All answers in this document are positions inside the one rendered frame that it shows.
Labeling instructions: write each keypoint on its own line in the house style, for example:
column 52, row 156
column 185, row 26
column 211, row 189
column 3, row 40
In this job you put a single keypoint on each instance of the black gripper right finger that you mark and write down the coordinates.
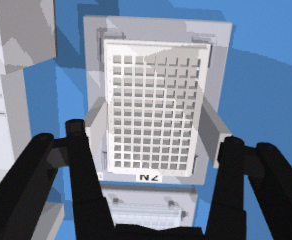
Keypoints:
column 227, row 218

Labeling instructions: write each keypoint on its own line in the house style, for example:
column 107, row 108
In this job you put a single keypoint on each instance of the blue bench mat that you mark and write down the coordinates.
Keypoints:
column 255, row 102

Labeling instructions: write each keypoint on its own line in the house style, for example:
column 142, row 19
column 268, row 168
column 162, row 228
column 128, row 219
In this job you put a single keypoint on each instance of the white multi-well plate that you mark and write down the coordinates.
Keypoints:
column 142, row 103
column 157, row 217

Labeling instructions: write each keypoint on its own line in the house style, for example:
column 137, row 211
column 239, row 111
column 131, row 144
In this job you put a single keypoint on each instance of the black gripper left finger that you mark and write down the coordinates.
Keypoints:
column 26, row 186

